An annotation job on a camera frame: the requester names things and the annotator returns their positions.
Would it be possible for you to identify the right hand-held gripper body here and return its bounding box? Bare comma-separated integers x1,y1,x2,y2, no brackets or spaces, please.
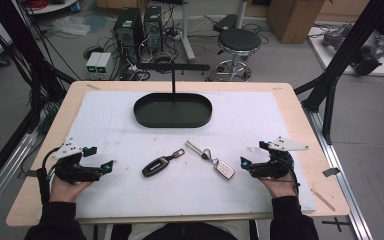
249,135,310,180

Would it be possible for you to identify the white floor board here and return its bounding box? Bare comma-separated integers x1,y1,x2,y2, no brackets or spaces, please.
307,25,384,78

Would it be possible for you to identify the aluminium rail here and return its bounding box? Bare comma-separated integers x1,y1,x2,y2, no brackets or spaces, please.
303,107,375,240
0,131,39,219

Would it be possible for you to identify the white table mat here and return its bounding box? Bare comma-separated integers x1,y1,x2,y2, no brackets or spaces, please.
63,89,317,220

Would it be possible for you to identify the black round stool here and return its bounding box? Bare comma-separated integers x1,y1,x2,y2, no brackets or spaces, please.
212,27,263,83

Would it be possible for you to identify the flat black case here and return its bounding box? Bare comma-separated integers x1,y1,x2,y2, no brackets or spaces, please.
212,13,240,33

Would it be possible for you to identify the large black computer tower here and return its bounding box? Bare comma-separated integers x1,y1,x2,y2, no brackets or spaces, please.
112,6,145,66

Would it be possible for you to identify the black tape cross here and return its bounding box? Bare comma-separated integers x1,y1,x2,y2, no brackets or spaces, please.
321,216,352,233

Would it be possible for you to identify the white round table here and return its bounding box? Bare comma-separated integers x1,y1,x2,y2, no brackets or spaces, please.
22,0,80,15

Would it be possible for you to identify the white power supply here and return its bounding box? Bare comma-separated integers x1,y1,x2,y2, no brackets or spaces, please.
85,51,102,75
95,52,113,75

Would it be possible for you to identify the black car key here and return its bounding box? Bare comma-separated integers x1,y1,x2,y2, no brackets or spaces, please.
141,148,186,179

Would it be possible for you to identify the person's left hand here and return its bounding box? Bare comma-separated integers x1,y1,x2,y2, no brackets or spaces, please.
49,174,94,204

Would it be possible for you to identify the small black computer tower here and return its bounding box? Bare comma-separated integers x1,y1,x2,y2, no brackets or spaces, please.
143,5,164,55

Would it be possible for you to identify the black tape piece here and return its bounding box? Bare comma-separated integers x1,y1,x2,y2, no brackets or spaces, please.
321,166,342,178

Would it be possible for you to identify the person's torso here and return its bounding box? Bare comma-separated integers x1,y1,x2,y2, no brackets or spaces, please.
109,219,259,240

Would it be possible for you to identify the black key rack with tray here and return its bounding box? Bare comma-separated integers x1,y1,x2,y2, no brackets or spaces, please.
132,62,214,130

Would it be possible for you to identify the grey robot device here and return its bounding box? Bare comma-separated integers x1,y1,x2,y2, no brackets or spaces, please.
321,23,384,77

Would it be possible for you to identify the white desk leg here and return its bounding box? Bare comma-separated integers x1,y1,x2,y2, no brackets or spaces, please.
179,0,197,63

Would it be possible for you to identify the silver car key with strap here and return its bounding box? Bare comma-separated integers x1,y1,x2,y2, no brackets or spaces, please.
184,139,237,182

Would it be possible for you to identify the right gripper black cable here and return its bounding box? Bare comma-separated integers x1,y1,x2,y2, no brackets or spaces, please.
278,156,302,198

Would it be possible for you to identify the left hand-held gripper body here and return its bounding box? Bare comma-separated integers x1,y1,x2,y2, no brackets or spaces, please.
50,136,103,185

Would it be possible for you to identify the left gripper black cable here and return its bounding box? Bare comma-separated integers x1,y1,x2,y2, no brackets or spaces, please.
35,146,63,206

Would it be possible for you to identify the clear plastic bag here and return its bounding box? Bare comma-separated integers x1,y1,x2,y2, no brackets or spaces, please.
50,14,92,37

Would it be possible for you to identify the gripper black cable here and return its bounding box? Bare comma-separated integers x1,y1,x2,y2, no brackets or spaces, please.
35,146,63,206
278,156,302,198

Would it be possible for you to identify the cardboard box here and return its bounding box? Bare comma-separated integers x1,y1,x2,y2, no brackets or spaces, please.
266,0,327,45

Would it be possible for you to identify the person's right hand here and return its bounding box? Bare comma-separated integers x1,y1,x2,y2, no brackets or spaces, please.
257,175,298,200

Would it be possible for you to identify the thin wooden stick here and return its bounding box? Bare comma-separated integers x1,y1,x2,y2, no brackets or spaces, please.
309,187,337,213

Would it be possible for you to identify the black metal frame post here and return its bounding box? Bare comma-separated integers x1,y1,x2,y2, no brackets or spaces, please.
293,0,384,146
0,0,78,134

